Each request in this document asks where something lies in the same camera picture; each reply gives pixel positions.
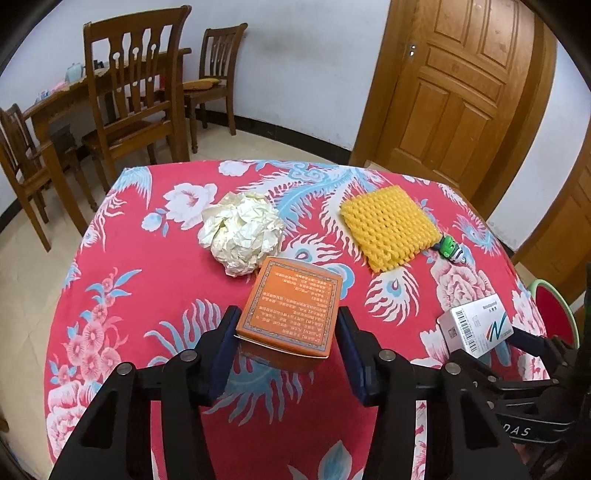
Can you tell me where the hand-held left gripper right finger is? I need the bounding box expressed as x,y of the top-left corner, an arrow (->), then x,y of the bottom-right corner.
336,307 -> 532,480

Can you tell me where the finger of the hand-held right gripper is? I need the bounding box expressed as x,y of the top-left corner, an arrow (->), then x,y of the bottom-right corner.
508,329 -> 561,358
447,348 -> 497,386

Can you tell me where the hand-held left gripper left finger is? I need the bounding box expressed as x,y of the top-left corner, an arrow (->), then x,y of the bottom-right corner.
48,307 -> 243,480

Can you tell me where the red green-rimmed basin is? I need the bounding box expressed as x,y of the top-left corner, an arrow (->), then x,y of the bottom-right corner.
529,278 -> 578,347

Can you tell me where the white teal medicine box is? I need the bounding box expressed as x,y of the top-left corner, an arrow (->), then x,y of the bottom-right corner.
436,293 -> 514,358

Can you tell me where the orange cardboard box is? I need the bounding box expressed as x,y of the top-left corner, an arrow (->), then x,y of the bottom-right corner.
235,256 -> 343,374

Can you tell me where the yellow foam fruit net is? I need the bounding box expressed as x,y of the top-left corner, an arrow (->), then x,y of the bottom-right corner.
339,185 -> 443,273

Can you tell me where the red floral tablecloth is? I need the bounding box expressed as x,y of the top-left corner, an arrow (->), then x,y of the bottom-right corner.
44,159 -> 555,480

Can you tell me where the wooden door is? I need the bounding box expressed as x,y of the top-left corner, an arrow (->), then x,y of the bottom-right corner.
512,134 -> 591,305
348,0 -> 557,195

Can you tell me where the crumpled cream paper ball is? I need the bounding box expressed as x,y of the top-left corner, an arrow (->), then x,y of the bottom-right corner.
198,191 -> 286,278

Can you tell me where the small green toy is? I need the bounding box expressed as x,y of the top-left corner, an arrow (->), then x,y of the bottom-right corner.
434,234 -> 469,265

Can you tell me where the wooden chair with cushion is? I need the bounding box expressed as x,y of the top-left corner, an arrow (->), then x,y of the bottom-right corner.
182,23 -> 249,153

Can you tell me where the wooden dining table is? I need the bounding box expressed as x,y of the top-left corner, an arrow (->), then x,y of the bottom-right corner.
22,47 -> 192,213

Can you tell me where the tall wooden chair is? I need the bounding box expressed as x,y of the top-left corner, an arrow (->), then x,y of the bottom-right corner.
81,4 -> 194,185

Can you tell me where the pink packet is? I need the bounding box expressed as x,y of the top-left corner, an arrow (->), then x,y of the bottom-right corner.
36,80 -> 65,103

